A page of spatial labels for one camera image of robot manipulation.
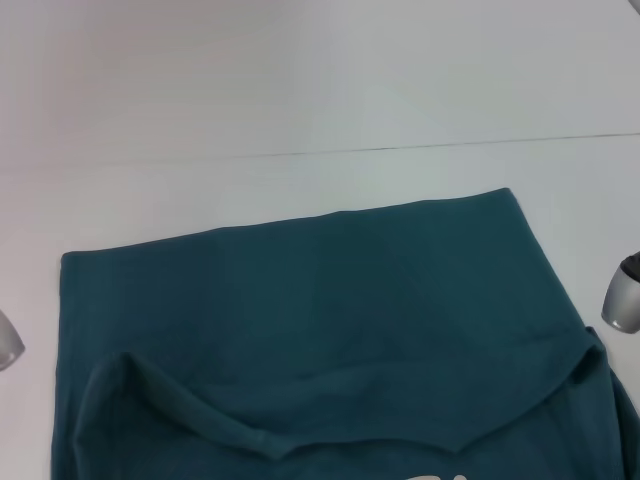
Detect teal blue shirt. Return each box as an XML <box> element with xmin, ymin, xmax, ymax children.
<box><xmin>49</xmin><ymin>187</ymin><xmax>640</xmax><ymax>480</ymax></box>

